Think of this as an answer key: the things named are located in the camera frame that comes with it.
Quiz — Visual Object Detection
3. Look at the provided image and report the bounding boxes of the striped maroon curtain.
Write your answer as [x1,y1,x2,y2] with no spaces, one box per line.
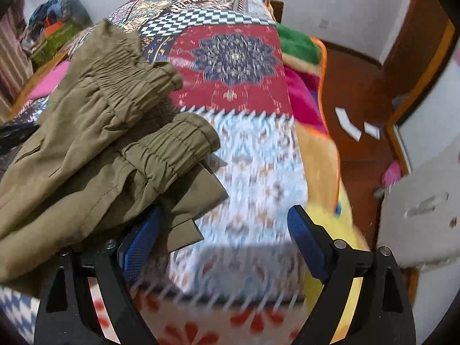
[0,6,34,122]

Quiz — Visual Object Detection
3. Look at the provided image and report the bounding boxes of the wooden lap desk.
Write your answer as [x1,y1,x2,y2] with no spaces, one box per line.
[5,46,69,121]

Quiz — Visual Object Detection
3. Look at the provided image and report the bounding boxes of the colourful fleece blanket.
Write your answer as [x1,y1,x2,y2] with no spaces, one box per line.
[267,5,374,344]

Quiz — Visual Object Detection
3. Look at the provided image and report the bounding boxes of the brown wooden door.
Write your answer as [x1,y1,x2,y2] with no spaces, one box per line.
[384,0,459,175]

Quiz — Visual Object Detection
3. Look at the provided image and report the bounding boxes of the white paper on floor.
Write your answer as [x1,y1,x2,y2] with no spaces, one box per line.
[363,122,380,140]
[335,108,362,142]

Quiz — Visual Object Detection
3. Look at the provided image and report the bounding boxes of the olive khaki pants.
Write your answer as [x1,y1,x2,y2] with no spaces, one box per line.
[1,20,227,297]

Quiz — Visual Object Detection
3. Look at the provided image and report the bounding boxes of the pile of clothes and bags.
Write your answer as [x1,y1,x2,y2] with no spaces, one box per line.
[20,0,92,69]

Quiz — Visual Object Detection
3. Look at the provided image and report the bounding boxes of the pink slipper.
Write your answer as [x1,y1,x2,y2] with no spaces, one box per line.
[381,160,402,188]

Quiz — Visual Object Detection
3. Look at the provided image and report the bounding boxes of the folded pink cloth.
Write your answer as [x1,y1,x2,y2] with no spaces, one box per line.
[28,60,69,100]

